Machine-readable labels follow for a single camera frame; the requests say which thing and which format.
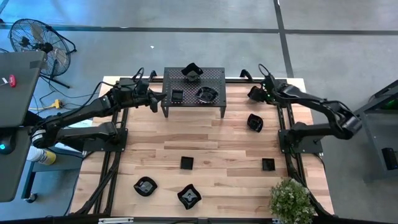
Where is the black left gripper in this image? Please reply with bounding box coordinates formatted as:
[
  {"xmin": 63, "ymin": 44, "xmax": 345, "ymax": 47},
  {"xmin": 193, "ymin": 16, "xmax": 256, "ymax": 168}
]
[{"xmin": 122, "ymin": 79, "xmax": 167, "ymax": 113}]

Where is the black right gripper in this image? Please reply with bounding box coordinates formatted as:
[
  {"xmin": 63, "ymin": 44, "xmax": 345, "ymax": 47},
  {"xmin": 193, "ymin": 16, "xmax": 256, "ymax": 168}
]
[{"xmin": 248, "ymin": 74, "xmax": 282, "ymax": 105}]

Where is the small black square plate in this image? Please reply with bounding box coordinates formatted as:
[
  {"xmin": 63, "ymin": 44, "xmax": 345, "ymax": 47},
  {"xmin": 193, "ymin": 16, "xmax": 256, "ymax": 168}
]
[
  {"xmin": 170, "ymin": 89, "xmax": 185, "ymax": 103},
  {"xmin": 180, "ymin": 156, "xmax": 195, "ymax": 170},
  {"xmin": 261, "ymin": 157, "xmax": 276, "ymax": 172}
]

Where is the black wavy round plate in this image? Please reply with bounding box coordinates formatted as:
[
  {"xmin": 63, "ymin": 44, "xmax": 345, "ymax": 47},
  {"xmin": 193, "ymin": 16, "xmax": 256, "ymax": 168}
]
[
  {"xmin": 246, "ymin": 113, "xmax": 264, "ymax": 133},
  {"xmin": 195, "ymin": 86, "xmax": 219, "ymax": 104},
  {"xmin": 133, "ymin": 175, "xmax": 159, "ymax": 197}
]

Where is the black perforated metal stand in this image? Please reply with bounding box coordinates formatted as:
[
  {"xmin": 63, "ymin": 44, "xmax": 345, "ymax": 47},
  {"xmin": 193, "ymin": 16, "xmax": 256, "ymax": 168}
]
[{"xmin": 160, "ymin": 66, "xmax": 228, "ymax": 119}]

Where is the small green potted plant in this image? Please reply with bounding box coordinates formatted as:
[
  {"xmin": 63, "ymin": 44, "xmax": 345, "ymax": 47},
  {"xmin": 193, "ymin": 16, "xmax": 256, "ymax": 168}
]
[{"xmin": 268, "ymin": 177, "xmax": 317, "ymax": 224}]

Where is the dark grey equipment cart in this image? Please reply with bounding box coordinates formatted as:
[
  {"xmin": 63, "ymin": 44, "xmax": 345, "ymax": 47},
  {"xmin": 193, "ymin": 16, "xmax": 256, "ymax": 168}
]
[{"xmin": 353, "ymin": 78, "xmax": 398, "ymax": 185}]

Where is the black floor fan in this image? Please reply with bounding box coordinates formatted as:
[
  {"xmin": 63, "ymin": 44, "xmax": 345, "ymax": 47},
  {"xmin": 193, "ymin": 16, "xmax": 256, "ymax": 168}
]
[{"xmin": 8, "ymin": 18, "xmax": 78, "ymax": 90}]

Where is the grey rolling table base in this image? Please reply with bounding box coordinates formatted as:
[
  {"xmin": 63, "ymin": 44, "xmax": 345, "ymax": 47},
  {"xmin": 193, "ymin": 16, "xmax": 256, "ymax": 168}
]
[{"xmin": 21, "ymin": 151, "xmax": 84, "ymax": 204}]

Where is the white and yellow bottle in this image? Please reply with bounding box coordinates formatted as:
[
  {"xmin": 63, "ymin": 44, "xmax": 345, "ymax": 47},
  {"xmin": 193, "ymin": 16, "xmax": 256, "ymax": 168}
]
[{"xmin": 25, "ymin": 146, "xmax": 58, "ymax": 166}]

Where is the black box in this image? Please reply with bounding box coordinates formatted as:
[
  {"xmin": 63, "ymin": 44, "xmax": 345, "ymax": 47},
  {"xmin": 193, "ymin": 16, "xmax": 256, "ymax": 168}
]
[{"xmin": 381, "ymin": 147, "xmax": 398, "ymax": 172}]

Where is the black device with glowing light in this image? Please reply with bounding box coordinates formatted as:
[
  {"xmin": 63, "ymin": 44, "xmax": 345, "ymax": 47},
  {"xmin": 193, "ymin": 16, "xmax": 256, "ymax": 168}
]
[{"xmin": 0, "ymin": 133, "xmax": 17, "ymax": 156}]

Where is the dark grey side table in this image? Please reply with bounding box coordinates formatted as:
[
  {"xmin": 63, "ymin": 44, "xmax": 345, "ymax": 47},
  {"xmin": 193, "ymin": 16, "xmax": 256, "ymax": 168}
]
[{"xmin": 0, "ymin": 126, "xmax": 32, "ymax": 203}]

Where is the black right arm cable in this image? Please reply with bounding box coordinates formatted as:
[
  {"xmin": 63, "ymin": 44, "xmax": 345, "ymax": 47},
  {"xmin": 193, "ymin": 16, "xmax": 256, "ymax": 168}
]
[{"xmin": 257, "ymin": 63, "xmax": 275, "ymax": 82}]

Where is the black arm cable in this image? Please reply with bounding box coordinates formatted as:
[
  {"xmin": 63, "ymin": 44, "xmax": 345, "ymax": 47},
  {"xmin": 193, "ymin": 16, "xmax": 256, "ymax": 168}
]
[
  {"xmin": 73, "ymin": 66, "xmax": 146, "ymax": 108},
  {"xmin": 257, "ymin": 63, "xmax": 275, "ymax": 82}
]

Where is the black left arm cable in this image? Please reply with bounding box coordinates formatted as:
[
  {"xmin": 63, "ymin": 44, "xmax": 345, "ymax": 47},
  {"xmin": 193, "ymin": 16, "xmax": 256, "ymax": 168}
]
[{"xmin": 73, "ymin": 66, "xmax": 146, "ymax": 108}]

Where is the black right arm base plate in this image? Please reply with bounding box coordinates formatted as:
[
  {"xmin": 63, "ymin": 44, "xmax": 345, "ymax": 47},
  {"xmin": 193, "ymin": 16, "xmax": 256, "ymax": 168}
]
[{"xmin": 277, "ymin": 128, "xmax": 325, "ymax": 155}]

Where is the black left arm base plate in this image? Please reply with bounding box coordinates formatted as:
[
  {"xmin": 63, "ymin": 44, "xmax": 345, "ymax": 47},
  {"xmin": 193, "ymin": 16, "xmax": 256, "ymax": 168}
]
[{"xmin": 81, "ymin": 128, "xmax": 129, "ymax": 154}]

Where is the black aluminium rig frame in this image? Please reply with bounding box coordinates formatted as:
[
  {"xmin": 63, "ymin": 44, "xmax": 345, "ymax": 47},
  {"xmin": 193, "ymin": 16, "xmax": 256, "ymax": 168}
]
[{"xmin": 0, "ymin": 76, "xmax": 398, "ymax": 224}]

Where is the black floor cable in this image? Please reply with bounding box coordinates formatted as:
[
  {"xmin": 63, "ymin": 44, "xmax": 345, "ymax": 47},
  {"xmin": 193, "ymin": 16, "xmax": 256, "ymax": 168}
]
[{"xmin": 32, "ymin": 75, "xmax": 73, "ymax": 109}]

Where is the silver metal bracket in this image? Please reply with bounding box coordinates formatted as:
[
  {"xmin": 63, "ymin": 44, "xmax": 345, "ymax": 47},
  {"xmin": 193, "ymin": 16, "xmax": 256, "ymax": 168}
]
[{"xmin": 98, "ymin": 217, "xmax": 135, "ymax": 224}]

